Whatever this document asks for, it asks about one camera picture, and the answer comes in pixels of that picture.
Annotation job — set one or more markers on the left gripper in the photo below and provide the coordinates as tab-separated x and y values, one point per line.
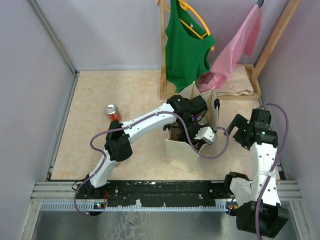
194	141

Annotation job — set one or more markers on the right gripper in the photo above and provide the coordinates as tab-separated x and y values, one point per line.
240	122

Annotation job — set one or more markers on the purple Fanta can top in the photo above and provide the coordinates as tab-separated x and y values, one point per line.
203	121

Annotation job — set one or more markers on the beige canvas tote bag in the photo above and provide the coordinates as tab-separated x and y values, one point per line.
180	154

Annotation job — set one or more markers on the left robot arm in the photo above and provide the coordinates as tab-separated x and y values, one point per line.
121	135

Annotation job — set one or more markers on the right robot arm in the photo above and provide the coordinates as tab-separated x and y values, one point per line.
258	208

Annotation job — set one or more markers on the beige folded cloth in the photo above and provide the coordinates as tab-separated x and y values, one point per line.
238	84

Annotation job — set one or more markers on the wooden clothes rack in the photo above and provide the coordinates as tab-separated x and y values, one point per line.
167	89

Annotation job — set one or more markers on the pink shirt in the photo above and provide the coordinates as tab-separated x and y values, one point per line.
243	42

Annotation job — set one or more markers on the green tank top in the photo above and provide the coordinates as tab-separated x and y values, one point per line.
186	54

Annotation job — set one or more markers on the yellow clothes hanger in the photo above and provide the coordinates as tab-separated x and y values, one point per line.
188	8

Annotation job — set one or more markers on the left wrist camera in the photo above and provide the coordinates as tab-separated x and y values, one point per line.
206	134

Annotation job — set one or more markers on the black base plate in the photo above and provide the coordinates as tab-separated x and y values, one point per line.
162	192

